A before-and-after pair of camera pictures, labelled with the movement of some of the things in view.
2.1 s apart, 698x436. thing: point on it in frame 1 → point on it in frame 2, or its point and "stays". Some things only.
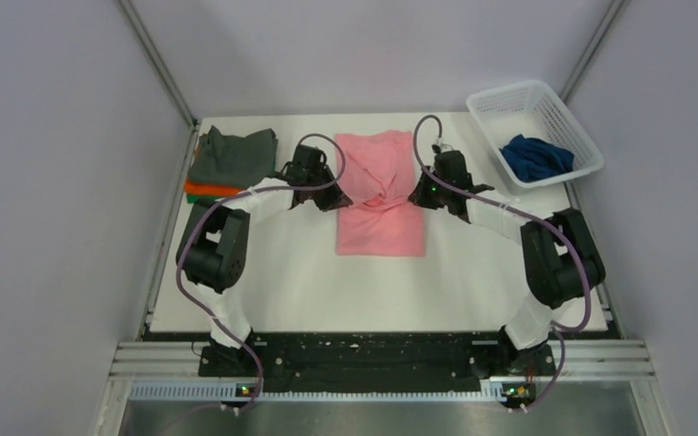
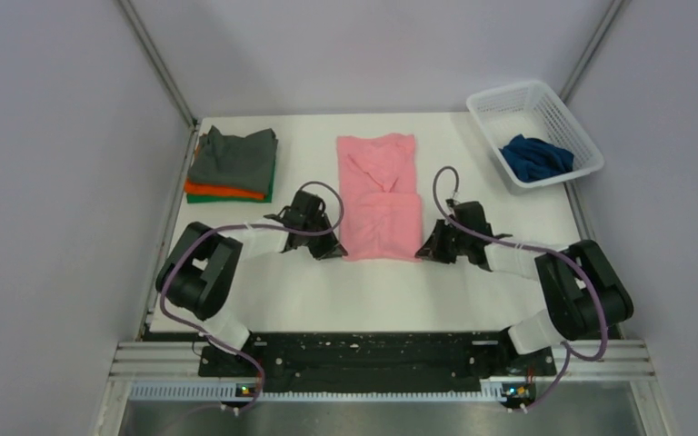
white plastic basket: x=533 y=109 stays
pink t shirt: x=382 y=221 stays
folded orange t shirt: x=191 y=188 stays
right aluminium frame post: x=591 y=48 stays
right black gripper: x=420 y=196 → x=433 y=250
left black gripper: x=336 y=198 → x=338 y=251
